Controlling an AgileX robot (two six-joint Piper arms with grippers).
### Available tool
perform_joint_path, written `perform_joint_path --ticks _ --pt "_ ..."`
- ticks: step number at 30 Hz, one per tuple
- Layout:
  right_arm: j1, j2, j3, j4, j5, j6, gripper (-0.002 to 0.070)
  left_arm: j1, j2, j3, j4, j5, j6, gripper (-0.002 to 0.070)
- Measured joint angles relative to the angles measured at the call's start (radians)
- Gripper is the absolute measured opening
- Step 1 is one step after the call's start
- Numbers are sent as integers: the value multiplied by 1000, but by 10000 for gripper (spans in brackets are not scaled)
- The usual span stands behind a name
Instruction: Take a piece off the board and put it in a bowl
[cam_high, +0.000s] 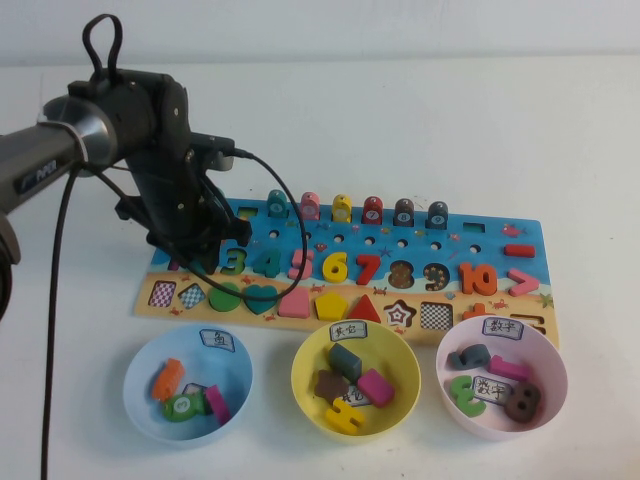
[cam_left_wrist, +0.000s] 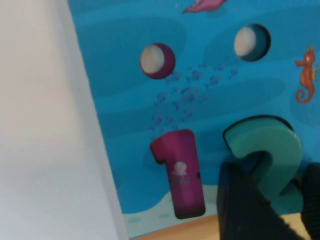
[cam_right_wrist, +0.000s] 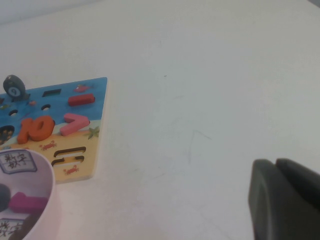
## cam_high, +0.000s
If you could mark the orange fish piece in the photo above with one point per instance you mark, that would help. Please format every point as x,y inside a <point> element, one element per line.
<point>168,380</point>

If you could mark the magenta rhombus piece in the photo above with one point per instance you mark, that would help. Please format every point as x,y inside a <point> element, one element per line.
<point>376,387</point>

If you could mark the dark teal number four piece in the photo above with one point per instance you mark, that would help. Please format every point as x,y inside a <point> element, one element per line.
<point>270,265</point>

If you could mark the yellow pentagon piece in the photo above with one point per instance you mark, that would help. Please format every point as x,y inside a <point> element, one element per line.
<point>331,306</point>

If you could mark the pink greater-than sign piece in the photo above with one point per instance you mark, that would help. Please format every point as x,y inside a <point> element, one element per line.
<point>527,282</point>

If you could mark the white paper label 数字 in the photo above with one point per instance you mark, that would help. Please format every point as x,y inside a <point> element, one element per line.
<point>491,388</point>
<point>502,327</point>

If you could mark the red minus sign piece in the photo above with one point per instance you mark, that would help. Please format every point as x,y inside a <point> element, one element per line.
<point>520,250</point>

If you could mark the yellow plastic bowl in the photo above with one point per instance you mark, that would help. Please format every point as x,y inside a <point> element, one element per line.
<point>402,365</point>

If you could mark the white paper label 鱼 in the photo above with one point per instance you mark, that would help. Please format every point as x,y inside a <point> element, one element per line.
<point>218,338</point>
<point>194,388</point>

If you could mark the yellow fish piece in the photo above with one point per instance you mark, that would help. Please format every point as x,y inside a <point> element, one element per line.
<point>342,209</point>

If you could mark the dark grey rectangle piece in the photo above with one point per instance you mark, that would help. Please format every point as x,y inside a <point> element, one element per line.
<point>345,361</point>

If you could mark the brown fish piece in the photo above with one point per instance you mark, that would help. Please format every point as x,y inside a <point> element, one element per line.
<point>404,213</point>

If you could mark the grey number nine piece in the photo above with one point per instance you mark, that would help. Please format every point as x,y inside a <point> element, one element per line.
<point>460,359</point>

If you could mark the grey and black left robot arm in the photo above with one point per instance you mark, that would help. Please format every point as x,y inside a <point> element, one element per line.
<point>40,145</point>

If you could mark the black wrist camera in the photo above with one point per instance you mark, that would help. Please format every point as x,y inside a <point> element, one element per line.
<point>215,150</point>

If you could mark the brown number eight piece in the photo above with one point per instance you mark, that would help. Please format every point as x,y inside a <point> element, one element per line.
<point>522,407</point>

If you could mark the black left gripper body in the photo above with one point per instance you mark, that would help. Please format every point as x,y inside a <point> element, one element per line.
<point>165,200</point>

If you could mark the light blue plastic bowl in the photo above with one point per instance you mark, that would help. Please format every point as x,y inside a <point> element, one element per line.
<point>140,395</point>

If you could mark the green circle piece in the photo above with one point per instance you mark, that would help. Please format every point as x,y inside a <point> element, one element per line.
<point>225,300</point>

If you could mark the white paper label 其它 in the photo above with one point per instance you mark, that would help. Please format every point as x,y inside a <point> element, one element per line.
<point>347,331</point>
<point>359,398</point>

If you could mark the orange plus sign piece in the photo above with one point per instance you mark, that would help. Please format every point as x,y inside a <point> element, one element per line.
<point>474,313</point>

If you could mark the colourful wooden puzzle board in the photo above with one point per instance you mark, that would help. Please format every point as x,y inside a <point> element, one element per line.
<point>450,240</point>

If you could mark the yellow number six piece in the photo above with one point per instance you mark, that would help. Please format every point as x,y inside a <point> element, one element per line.
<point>331,272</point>

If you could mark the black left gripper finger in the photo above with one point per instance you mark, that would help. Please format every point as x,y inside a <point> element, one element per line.
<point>209,259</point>
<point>239,233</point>

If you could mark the magenta number one piece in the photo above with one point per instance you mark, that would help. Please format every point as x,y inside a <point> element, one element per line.
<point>507,369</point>

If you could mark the brown star piece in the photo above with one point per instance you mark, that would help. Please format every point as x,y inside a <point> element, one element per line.
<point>330,385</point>

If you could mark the red number seven piece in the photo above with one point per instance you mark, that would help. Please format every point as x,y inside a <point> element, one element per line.
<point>369,270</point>

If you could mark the dark grey fish piece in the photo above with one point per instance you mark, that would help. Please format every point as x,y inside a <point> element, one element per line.
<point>437,216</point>

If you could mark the green fish piece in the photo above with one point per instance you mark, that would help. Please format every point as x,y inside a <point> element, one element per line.
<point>182,406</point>

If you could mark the pink trapezoid piece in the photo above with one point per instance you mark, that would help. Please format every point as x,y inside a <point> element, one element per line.
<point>295,305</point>

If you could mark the pink plastic bowl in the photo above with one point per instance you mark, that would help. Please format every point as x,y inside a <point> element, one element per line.
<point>550,360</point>

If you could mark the pink number five piece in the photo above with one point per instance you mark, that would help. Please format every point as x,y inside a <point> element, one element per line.
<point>300,272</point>

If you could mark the orange number ten piece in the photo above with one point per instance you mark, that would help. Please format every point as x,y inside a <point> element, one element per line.
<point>466,280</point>

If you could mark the dark teal fish piece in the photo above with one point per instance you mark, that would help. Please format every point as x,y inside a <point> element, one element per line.
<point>276,203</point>

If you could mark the red fish piece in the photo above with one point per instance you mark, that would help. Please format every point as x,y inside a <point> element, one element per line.
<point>373,211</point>

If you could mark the teal heart piece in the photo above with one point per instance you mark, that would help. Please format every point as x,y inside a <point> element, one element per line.
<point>261,306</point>

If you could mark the green number three piece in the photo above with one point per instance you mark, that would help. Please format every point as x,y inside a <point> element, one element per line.
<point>457,392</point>

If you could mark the red triangle piece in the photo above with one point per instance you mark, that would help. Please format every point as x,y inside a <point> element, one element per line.
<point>365,310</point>

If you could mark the pink fish piece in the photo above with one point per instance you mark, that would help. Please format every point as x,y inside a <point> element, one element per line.
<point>310,206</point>

